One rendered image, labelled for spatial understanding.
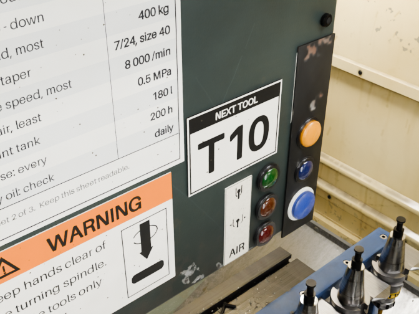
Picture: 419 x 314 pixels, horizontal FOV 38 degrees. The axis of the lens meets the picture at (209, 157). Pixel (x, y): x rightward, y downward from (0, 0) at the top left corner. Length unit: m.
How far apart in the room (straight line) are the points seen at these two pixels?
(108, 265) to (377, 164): 1.11
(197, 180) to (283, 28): 0.13
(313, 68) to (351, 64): 0.91
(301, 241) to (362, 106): 0.46
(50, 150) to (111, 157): 0.05
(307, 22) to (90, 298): 0.27
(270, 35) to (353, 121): 1.04
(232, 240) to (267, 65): 0.16
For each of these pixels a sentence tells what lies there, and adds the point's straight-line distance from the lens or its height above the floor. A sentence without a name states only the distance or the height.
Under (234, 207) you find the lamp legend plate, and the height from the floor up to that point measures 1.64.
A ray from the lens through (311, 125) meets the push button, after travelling 0.54.
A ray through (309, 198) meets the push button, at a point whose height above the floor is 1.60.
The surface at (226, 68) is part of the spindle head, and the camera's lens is 0.44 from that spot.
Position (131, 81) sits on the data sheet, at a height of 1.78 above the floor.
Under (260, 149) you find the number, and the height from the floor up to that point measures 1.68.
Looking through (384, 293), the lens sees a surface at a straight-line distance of 1.07.
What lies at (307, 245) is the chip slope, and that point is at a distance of 1.71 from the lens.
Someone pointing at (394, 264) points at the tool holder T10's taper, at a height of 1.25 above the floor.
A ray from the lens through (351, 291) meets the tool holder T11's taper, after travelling 1.00.
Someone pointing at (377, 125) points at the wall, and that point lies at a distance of 1.45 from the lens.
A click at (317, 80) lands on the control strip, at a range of 0.53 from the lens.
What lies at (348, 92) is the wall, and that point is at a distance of 1.47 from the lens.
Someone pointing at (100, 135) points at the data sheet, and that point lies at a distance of 0.39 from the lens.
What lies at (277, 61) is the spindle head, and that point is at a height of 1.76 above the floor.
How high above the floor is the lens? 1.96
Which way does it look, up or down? 33 degrees down
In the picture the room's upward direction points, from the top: straight up
